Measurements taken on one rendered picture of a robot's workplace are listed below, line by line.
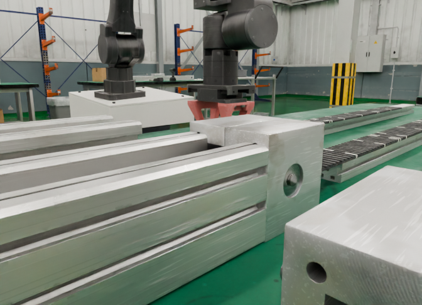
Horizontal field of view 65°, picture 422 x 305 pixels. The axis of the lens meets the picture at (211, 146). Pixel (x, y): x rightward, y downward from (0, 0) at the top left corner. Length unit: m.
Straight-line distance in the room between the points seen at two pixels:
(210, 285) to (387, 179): 0.14
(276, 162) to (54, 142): 0.22
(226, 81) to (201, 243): 0.34
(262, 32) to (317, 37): 12.64
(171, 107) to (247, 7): 0.51
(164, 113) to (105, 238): 0.76
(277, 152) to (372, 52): 11.63
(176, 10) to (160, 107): 9.10
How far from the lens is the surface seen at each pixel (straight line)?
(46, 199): 0.18
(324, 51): 12.96
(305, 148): 0.32
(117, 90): 0.94
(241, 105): 0.54
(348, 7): 6.93
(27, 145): 0.37
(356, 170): 0.51
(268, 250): 0.29
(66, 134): 0.37
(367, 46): 11.98
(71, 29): 8.51
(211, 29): 0.54
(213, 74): 0.53
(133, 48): 0.92
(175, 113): 0.96
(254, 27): 0.48
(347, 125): 0.93
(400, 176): 0.18
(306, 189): 0.34
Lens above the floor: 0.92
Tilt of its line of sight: 13 degrees down
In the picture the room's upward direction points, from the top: straight up
